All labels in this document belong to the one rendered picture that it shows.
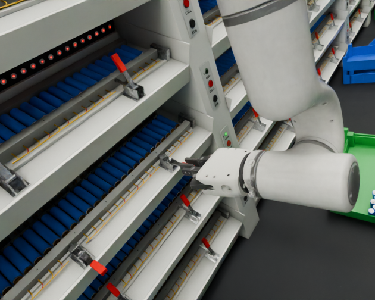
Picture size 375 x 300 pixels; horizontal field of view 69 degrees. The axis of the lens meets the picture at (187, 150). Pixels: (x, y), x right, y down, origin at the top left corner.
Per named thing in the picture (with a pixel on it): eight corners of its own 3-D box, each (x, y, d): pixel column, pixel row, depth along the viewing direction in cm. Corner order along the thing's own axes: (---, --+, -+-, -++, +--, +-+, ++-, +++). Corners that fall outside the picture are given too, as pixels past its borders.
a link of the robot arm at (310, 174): (273, 137, 48) (250, 171, 43) (359, 138, 39) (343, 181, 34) (285, 174, 52) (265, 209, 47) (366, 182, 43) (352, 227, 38)
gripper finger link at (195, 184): (194, 198, 52) (190, 182, 57) (231, 181, 51) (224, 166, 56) (191, 193, 51) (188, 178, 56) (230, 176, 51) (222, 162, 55)
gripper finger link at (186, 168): (200, 186, 56) (178, 183, 60) (208, 175, 57) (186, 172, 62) (194, 174, 54) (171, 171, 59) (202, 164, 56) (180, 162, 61)
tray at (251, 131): (302, 84, 126) (312, 56, 115) (241, 171, 93) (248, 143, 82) (261, 71, 133) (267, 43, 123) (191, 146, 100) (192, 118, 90)
